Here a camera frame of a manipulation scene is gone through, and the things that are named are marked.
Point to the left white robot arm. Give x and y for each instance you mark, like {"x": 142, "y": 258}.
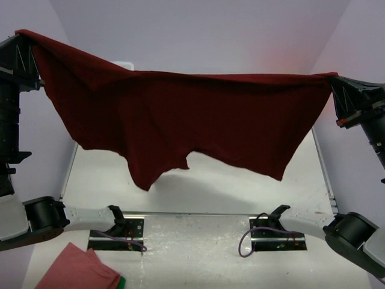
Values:
{"x": 35, "y": 157}

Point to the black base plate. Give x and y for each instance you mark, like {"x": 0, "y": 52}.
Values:
{"x": 269, "y": 241}
{"x": 128, "y": 237}

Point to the dark red t-shirt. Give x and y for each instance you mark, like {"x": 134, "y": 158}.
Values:
{"x": 156, "y": 119}

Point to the white plastic basket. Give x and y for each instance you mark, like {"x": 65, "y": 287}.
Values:
{"x": 124, "y": 64}

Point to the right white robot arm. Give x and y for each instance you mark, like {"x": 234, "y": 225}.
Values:
{"x": 350, "y": 235}

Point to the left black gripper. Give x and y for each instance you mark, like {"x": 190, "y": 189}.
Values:
{"x": 17, "y": 55}

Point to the green cloth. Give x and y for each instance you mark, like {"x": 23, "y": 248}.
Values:
{"x": 122, "y": 283}

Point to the pink folded t-shirt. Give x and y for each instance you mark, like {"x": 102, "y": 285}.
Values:
{"x": 75, "y": 268}

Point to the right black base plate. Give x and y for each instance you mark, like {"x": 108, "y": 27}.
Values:
{"x": 269, "y": 241}

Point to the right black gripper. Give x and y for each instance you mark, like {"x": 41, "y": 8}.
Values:
{"x": 351, "y": 96}

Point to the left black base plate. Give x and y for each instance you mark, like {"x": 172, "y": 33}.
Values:
{"x": 128, "y": 237}

